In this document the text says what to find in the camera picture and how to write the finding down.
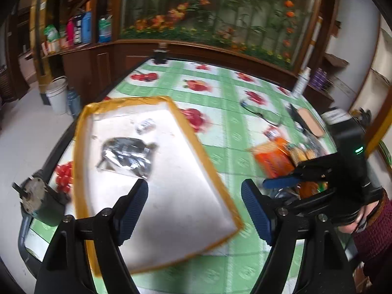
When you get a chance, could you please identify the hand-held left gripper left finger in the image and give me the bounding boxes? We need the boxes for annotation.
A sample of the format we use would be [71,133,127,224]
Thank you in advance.
[34,178,149,294]

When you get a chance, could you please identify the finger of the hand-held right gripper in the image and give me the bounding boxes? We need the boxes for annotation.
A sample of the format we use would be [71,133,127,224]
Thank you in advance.
[286,188,338,211]
[263,155,337,189]

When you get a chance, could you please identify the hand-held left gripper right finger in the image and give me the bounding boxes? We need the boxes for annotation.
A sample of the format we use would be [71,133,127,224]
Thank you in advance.
[241,179,359,294]

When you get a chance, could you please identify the large orange snack packet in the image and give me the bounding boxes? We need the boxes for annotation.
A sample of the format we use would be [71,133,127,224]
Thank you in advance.
[249,138,299,179]

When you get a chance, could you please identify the yellow-rimmed white tray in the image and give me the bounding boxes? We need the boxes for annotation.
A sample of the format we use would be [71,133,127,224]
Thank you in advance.
[73,96,245,278]

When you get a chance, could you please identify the person's right forearm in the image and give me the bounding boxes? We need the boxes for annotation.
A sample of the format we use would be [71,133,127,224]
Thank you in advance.
[352,190,392,285]

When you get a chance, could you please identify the person's right hand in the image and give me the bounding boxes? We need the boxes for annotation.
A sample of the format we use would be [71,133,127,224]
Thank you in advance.
[337,200,386,235]

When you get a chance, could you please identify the silver snack packet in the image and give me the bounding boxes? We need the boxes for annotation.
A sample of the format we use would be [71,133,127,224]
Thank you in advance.
[96,136,159,179]

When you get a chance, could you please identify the green fruit print tablecloth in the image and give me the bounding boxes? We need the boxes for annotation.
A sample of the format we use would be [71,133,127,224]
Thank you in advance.
[21,58,340,294]

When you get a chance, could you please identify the black eyeglasses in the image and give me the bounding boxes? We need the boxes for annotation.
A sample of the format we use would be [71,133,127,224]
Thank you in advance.
[240,99,282,127]

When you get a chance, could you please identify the white spray bottle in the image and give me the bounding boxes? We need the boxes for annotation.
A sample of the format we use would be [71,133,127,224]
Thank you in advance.
[292,67,311,98]

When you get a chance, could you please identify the grey green electric motor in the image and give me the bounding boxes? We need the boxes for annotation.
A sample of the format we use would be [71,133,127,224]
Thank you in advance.
[12,170,72,226]

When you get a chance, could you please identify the blue water jug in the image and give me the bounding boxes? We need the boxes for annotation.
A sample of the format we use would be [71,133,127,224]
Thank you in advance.
[67,87,83,117]

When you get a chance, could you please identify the white plastic bucket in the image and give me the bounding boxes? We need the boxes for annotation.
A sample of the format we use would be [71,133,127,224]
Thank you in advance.
[45,76,68,115]

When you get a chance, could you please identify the small black holder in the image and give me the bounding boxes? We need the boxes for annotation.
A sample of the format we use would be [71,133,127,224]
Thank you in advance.
[152,48,168,65]

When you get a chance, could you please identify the artificial flower display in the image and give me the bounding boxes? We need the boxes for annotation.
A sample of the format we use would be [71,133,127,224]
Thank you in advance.
[121,0,322,69]

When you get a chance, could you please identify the blue green bag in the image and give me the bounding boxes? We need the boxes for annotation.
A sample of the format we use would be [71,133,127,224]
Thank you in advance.
[98,15,113,43]

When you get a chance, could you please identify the blue thermos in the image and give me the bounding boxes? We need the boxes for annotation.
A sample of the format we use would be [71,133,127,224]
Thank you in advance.
[81,12,93,44]

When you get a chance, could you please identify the red thermos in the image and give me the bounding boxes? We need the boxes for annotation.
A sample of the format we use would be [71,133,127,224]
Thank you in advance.
[66,18,75,46]

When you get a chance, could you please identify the black thermos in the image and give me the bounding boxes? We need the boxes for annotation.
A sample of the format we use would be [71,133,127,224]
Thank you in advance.
[73,14,83,45]

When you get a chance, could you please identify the green snack bag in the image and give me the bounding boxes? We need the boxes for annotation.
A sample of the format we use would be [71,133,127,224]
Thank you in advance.
[43,25,60,43]

